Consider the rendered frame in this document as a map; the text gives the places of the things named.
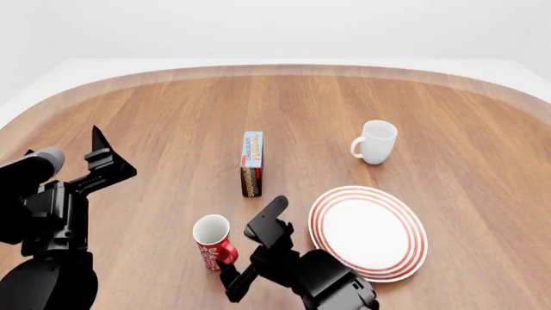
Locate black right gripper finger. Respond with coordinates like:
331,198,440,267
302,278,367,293
244,195,294,251
215,259,243,292

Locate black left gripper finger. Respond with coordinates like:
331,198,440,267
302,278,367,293
84,125,139,177

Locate red mug white pattern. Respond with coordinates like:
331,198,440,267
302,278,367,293
192,214,240,271

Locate white plate red rings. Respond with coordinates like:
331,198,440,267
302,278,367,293
307,185,429,284

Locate white ceramic mug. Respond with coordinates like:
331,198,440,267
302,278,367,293
350,119,399,166

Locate chocolate pudding box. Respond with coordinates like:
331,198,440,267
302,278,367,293
239,130,264,199

